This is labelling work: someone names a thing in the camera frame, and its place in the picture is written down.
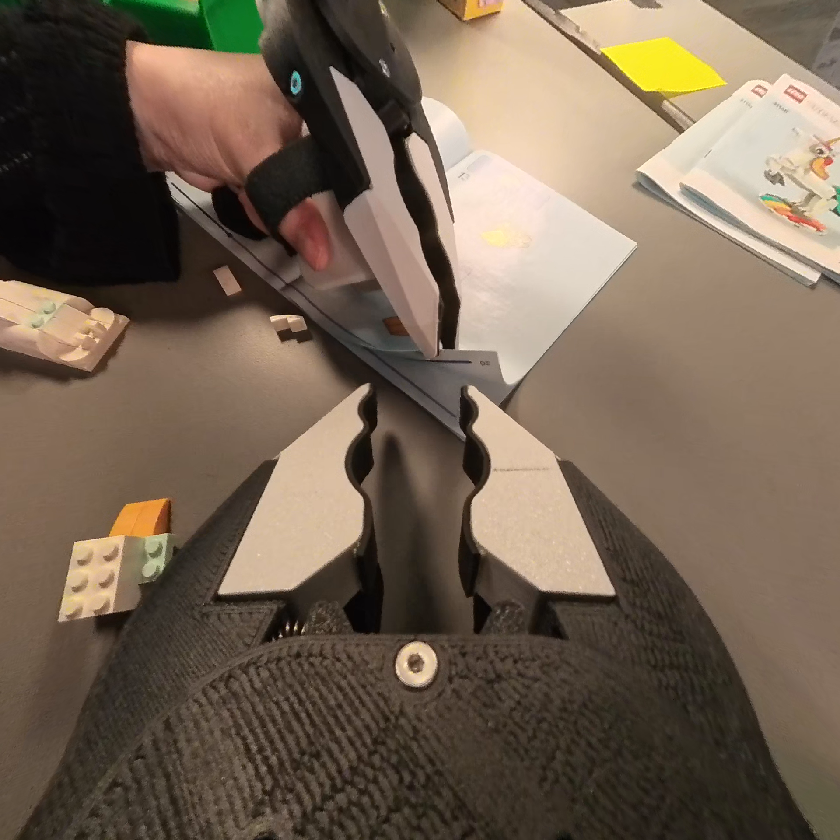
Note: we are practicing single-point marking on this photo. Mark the large white lego assembly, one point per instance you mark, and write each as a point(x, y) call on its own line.
point(52, 328)

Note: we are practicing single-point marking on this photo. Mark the person's left hand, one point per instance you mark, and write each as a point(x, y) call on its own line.
point(197, 118)

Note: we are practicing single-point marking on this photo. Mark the green plastic bin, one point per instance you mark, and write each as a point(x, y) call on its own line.
point(229, 23)

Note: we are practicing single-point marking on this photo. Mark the pale blue instruction booklet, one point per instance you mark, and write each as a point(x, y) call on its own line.
point(538, 262)

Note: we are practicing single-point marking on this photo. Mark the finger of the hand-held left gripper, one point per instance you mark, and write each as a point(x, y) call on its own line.
point(438, 197)
point(394, 249)

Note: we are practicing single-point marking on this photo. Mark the yellow purple box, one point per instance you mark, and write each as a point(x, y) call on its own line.
point(469, 6)

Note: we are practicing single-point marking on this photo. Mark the yellow paper sheet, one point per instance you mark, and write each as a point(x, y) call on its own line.
point(663, 65)

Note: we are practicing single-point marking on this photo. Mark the unicorn cover instruction booklet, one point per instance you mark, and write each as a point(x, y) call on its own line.
point(787, 138)

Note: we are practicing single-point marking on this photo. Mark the small flat white lego tile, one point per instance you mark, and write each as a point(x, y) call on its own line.
point(226, 281)

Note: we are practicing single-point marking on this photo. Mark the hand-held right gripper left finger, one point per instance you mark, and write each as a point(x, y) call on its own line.
point(308, 512)

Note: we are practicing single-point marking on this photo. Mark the person's left forearm black sleeve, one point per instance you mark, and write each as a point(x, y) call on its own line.
point(59, 164)

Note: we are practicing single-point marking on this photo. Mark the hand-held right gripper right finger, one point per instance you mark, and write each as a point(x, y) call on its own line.
point(531, 525)

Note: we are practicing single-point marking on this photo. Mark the closed pale instruction booklet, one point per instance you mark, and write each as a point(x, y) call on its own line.
point(682, 157)

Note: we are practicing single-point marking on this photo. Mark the small white lego piece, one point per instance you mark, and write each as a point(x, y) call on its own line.
point(287, 326)

